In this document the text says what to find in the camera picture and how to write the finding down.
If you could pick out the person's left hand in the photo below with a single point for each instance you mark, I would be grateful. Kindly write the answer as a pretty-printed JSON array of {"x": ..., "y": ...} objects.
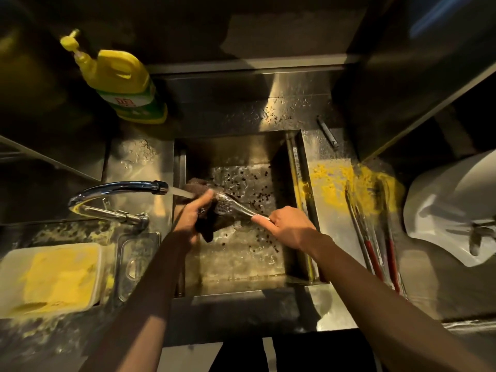
[{"x": 186, "y": 224}]

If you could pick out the person's right hand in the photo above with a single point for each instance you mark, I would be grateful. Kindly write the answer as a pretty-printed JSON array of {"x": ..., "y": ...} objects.
[{"x": 292, "y": 228}]

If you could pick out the person's left thumb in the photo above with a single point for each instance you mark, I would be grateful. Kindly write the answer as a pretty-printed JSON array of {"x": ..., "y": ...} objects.
[{"x": 199, "y": 201}]

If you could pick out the dark brown scrubbing cloth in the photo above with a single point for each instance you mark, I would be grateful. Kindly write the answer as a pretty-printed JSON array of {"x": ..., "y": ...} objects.
[{"x": 205, "y": 216}]

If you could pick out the steel kitchen tongs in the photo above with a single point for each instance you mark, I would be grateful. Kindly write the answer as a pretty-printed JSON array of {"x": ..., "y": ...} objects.
[{"x": 236, "y": 207}]

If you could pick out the person's right forearm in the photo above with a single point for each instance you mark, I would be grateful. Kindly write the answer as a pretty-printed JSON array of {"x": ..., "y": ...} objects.
[{"x": 387, "y": 313}]

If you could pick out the person's left forearm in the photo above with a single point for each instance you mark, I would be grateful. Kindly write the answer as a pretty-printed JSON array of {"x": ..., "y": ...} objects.
[{"x": 143, "y": 306}]

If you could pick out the stainless steel sink basin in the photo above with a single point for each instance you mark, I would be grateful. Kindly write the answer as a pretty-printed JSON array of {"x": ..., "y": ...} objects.
[{"x": 240, "y": 213}]

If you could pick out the chrome sink faucet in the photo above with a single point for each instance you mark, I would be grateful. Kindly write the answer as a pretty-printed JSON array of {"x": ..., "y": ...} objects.
[{"x": 112, "y": 201}]

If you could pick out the small steel container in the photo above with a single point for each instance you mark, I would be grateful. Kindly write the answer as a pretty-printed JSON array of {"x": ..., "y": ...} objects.
[{"x": 135, "y": 263}]

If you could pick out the small metal utensil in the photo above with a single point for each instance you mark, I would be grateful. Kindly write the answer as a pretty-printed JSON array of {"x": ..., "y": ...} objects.
[{"x": 328, "y": 131}]

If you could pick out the yellow dish soap bottle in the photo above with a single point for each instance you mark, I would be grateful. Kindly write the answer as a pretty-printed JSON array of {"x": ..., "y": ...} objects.
[{"x": 118, "y": 79}]

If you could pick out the yellow batter spill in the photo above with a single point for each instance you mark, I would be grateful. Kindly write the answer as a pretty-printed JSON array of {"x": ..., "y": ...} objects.
[{"x": 348, "y": 185}]

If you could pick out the white tray of yellow batter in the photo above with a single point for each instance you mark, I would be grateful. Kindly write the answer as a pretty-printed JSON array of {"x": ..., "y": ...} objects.
[{"x": 50, "y": 278}]

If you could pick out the white plastic tub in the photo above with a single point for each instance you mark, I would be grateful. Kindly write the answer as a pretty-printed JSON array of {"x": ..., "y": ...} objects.
[{"x": 453, "y": 209}]

